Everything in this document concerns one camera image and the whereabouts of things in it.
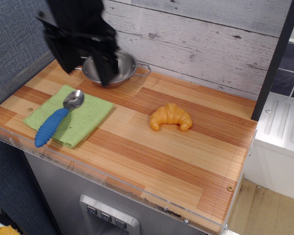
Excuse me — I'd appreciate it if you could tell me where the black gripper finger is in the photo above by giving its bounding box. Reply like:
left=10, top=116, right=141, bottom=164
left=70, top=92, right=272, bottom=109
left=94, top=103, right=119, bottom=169
left=90, top=47, right=119, bottom=86
left=44, top=34, right=83, bottom=74

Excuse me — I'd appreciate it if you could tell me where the stainless steel bowl with handles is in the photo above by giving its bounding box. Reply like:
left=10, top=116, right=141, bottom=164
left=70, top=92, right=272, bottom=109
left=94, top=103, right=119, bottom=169
left=75, top=51, right=151, bottom=88

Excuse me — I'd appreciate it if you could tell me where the black right vertical post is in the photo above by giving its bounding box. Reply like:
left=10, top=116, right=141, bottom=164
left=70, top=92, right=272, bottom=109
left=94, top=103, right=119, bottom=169
left=251, top=0, right=294, bottom=121

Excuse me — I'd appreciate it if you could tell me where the silver dispenser button panel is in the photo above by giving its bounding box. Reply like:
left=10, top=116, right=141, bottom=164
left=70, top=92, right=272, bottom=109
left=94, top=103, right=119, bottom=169
left=79, top=194, right=141, bottom=235

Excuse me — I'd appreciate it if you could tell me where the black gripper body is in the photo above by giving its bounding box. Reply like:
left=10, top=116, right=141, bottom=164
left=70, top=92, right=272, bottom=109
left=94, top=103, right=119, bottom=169
left=36, top=0, right=118, bottom=55

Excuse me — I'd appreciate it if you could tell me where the white ridged drainboard unit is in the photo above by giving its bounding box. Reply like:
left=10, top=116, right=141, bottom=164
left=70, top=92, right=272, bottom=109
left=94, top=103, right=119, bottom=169
left=244, top=93, right=294, bottom=199

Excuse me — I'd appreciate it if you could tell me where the orange toy croissant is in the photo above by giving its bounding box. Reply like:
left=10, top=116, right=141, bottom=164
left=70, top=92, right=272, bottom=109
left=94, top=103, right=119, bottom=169
left=149, top=103, right=193, bottom=131

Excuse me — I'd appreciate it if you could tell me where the blue handled metal spoon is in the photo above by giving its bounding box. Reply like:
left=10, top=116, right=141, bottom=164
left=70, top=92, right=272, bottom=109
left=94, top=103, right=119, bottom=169
left=34, top=90, right=85, bottom=148

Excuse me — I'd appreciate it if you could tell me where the yellow object at corner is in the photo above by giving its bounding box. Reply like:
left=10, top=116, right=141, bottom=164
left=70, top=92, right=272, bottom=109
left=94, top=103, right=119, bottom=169
left=0, top=226, right=20, bottom=235

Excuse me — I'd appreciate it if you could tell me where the green cloth napkin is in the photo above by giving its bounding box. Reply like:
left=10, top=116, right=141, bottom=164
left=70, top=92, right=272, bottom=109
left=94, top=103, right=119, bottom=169
left=23, top=85, right=113, bottom=148

